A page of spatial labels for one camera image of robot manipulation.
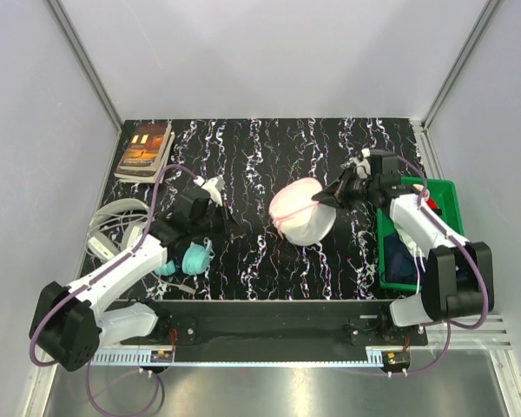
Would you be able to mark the paperback book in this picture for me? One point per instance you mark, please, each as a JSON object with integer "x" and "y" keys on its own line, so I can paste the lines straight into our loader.
{"x": 147, "y": 153}

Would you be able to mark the red garment in bin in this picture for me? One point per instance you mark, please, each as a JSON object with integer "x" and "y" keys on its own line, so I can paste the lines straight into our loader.
{"x": 434, "y": 206}

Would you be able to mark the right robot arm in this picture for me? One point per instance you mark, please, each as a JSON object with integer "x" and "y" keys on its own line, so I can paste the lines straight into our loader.
{"x": 458, "y": 279}

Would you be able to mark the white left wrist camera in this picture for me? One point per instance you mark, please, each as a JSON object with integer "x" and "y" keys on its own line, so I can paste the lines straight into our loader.
{"x": 213, "y": 186}

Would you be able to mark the green plastic bin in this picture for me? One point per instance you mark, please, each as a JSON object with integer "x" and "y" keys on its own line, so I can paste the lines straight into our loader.
{"x": 445, "y": 195}

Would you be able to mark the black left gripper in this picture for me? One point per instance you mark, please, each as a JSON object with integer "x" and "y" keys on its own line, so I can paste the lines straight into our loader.
{"x": 229, "y": 226}

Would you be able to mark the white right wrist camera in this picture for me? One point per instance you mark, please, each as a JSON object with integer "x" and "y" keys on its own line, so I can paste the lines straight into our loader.
{"x": 361, "y": 166}

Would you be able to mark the blue garment in bin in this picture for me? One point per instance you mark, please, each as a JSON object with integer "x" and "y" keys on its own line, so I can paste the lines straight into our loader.
{"x": 400, "y": 265}

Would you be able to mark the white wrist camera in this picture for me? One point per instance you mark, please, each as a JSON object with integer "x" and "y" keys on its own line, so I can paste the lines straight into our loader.
{"x": 213, "y": 186}
{"x": 361, "y": 166}

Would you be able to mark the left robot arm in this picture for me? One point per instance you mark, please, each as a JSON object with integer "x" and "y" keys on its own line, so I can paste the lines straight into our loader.
{"x": 72, "y": 322}

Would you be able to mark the teal cat-ear headphones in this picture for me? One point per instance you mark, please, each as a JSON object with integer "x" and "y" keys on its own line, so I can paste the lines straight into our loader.
{"x": 186, "y": 256}

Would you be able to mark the white pink mesh laundry bag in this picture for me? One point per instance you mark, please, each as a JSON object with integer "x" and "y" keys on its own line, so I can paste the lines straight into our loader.
{"x": 297, "y": 217}

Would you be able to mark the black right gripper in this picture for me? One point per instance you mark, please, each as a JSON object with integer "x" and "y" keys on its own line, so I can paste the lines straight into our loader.
{"x": 337, "y": 194}

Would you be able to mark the white headphones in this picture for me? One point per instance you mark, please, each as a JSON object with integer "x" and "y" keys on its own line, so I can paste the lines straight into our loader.
{"x": 116, "y": 226}

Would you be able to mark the grey usb cable plug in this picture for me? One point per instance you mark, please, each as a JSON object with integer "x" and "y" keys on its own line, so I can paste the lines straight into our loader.
{"x": 186, "y": 289}

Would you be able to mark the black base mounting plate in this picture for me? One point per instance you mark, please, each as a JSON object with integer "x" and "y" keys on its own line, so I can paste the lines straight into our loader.
{"x": 270, "y": 332}

